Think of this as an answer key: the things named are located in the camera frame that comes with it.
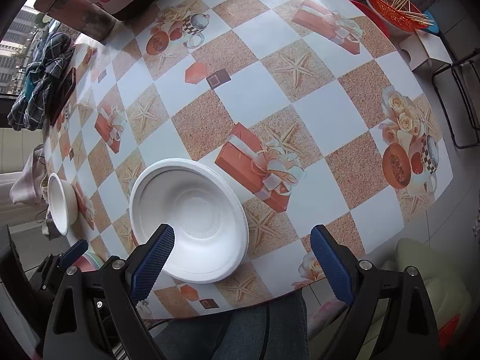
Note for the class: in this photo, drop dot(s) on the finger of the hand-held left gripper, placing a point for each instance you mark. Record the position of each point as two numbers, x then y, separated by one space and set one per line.
75 249

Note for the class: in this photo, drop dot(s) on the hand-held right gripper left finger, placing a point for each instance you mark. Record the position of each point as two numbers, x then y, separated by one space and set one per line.
153 262

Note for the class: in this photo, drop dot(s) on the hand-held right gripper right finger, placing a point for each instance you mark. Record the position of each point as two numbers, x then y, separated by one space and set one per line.
333 266

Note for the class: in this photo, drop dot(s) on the pink plate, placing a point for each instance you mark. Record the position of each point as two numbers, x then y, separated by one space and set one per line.
80 263

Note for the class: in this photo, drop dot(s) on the green plate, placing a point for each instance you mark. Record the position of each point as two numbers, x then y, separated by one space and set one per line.
95 259

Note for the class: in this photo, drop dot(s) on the small white bowl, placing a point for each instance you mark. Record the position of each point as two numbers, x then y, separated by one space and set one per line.
58 202

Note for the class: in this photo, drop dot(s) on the beige bag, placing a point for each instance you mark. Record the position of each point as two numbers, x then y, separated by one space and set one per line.
48 223

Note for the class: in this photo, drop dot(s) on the pink cloth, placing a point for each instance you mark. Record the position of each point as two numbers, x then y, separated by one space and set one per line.
26 183

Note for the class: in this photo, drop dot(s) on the pale seat cushion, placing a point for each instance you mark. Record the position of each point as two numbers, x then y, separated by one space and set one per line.
431 262

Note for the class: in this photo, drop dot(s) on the person's jeans leg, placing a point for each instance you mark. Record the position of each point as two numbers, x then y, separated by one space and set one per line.
243 330

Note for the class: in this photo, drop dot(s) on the black smartphone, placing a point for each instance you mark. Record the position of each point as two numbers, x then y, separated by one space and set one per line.
63 93

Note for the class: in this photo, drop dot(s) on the checkered printed tablecloth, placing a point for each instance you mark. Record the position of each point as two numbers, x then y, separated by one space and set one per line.
262 112

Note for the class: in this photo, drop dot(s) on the plaid cloth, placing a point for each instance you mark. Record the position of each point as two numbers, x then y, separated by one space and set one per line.
41 78

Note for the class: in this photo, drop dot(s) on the metal cup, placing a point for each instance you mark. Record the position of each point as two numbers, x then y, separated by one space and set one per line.
75 13

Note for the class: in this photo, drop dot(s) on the orange plastic basket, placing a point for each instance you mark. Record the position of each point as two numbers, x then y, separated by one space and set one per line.
393 13

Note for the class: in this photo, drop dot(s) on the black metal chair frame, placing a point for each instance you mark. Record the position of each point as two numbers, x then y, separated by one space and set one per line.
459 82

